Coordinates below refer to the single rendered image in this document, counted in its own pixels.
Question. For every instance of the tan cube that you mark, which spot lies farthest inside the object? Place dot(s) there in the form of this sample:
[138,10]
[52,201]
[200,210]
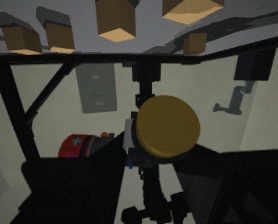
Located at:
[195,43]
[116,19]
[189,11]
[22,40]
[59,38]

